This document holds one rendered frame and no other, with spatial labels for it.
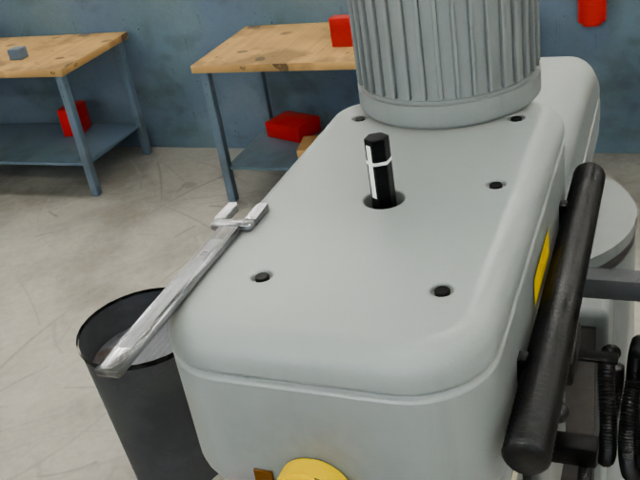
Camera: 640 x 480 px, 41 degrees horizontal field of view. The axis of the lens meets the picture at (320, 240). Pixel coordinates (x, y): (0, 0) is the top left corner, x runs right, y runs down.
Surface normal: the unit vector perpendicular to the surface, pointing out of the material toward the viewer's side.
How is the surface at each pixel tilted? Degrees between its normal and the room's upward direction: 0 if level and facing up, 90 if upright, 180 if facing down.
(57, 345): 0
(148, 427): 94
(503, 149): 0
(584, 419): 90
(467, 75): 90
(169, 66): 90
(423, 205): 0
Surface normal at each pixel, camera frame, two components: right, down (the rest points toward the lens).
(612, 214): -0.14, -0.86
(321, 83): -0.35, 0.51
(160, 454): -0.02, 0.55
